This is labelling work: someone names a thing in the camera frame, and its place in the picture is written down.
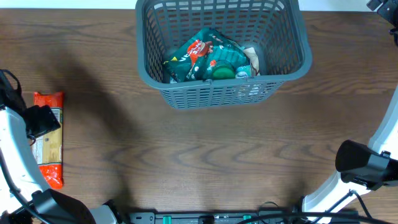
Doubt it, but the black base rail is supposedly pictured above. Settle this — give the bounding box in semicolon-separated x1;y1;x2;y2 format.
129;209;285;224

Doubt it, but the tissue multipack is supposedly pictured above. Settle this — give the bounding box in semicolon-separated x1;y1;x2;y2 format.
235;65;252;78

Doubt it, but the red and gold pasta packet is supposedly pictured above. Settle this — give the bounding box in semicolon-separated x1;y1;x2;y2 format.
32;92;64;189

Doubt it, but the grey plastic basket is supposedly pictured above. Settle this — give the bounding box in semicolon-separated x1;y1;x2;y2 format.
136;0;312;109

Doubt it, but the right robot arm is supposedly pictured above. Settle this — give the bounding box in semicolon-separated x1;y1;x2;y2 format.
298;91;397;223

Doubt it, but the white brown snack bag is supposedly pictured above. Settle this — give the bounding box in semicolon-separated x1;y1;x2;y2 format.
243;47;260;76

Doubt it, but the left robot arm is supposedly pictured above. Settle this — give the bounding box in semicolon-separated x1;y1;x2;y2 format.
1;69;126;223

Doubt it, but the green lidded jar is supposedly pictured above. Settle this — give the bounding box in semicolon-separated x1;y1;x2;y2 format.
211;60;235;80

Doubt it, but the green coffee mix bag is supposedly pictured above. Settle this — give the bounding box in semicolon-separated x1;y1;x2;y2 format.
162;28;250;83

